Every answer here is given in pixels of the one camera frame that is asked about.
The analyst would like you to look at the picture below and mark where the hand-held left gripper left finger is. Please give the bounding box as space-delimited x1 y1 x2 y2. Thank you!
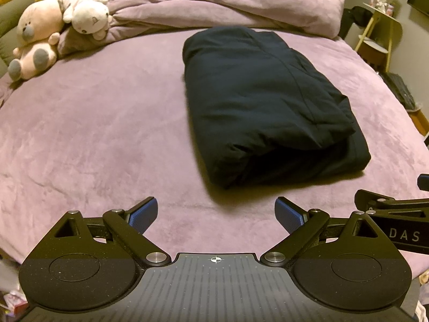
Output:
49 196 172 268

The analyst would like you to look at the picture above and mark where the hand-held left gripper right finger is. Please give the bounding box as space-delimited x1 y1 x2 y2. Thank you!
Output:
260 196 384 268

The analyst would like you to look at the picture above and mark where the dark navy zip jacket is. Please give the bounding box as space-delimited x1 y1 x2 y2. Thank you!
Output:
182 26 372 189

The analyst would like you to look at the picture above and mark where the purple bed sheet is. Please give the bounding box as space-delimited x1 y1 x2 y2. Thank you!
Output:
0 27 429 265

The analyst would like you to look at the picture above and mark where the black keyboard in plastic bag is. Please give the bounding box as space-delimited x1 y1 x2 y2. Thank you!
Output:
380 71 420 112

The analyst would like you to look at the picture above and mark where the yellow-legged side table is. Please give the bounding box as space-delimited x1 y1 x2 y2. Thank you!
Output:
354 2 403 73

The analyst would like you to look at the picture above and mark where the black clothing heap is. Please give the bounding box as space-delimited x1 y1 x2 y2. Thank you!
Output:
341 6 373 40

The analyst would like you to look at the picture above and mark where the pink plush bear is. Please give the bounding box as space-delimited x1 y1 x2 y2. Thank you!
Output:
7 0 65 82

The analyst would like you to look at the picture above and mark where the white plush toy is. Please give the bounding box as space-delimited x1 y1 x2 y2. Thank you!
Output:
52 0 114 41

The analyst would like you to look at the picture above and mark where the purple duvet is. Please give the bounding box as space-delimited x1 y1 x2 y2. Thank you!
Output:
56 0 346 57

